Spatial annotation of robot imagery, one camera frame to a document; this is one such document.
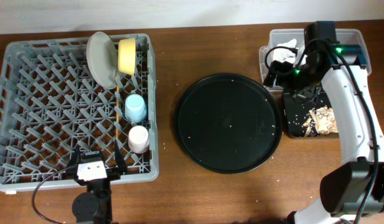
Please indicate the clear plastic bin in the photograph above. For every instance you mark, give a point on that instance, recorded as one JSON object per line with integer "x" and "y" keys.
{"x": 278, "y": 36}

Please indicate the black rectangular tray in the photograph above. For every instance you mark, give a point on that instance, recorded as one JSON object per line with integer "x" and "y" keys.
{"x": 297, "y": 113}

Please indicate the wooden chopstick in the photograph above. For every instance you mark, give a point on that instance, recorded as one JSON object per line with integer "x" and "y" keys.
{"x": 117, "y": 105}

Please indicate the pink cup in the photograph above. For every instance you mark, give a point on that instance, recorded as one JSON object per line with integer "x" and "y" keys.
{"x": 138, "y": 139}

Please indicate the grey dishwasher rack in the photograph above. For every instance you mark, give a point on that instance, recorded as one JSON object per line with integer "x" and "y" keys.
{"x": 49, "y": 103}

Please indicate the round black tray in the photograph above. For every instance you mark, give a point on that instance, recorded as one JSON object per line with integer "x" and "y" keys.
{"x": 227, "y": 123}

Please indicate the blue cup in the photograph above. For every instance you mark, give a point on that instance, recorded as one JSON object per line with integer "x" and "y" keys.
{"x": 135, "y": 108}

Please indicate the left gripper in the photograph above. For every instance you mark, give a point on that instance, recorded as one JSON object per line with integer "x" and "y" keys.
{"x": 121, "y": 163}

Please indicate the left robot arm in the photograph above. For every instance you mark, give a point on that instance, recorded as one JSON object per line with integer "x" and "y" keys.
{"x": 94, "y": 205}

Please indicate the grey plate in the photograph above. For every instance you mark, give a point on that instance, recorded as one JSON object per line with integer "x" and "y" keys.
{"x": 102, "y": 59}

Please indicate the yellow bowl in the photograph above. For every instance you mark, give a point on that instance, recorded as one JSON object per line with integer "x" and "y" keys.
{"x": 127, "y": 56}

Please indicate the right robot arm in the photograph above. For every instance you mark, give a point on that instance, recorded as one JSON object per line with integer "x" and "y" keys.
{"x": 321, "y": 72}

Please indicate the food scraps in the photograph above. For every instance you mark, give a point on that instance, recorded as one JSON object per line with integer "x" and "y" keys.
{"x": 320, "y": 122}

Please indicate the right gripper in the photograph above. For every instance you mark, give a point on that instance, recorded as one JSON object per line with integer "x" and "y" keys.
{"x": 282, "y": 80}

